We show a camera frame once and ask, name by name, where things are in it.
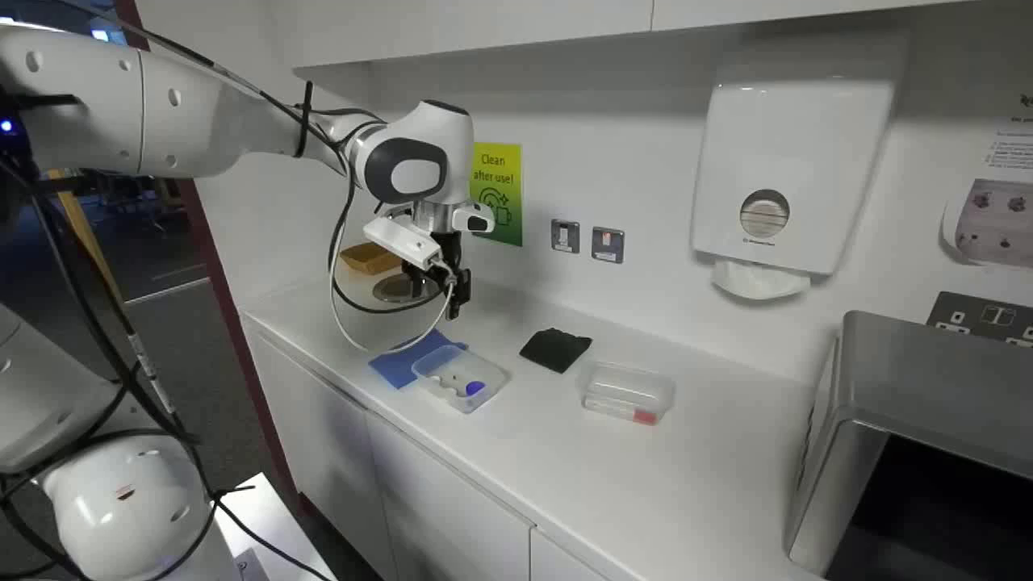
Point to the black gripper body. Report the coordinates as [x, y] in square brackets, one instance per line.
[453, 274]

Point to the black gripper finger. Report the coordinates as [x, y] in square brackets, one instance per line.
[466, 292]
[453, 307]

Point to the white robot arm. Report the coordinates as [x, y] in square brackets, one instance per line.
[126, 490]

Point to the clear container with marker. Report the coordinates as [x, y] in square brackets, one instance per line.
[621, 393]

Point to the blue bottle cap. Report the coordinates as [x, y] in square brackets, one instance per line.
[471, 386]

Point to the red capped marker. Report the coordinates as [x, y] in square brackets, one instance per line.
[648, 418]

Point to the white upper cabinets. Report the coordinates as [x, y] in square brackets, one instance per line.
[372, 32]

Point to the white paper towel dispenser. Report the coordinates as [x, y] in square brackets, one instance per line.
[781, 176]

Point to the grey metal appliance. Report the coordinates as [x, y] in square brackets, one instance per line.
[891, 379]

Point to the black control panel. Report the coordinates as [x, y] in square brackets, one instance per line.
[997, 321]

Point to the green yellow wall sign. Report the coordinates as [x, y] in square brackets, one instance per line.
[497, 181]

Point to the left wall socket plate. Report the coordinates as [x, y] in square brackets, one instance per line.
[566, 236]

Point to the wall socket plate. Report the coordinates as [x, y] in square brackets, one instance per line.
[607, 243]
[566, 236]

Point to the right wall socket plate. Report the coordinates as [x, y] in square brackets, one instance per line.
[607, 243]

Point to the white wall poster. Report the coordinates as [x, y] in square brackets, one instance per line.
[992, 214]

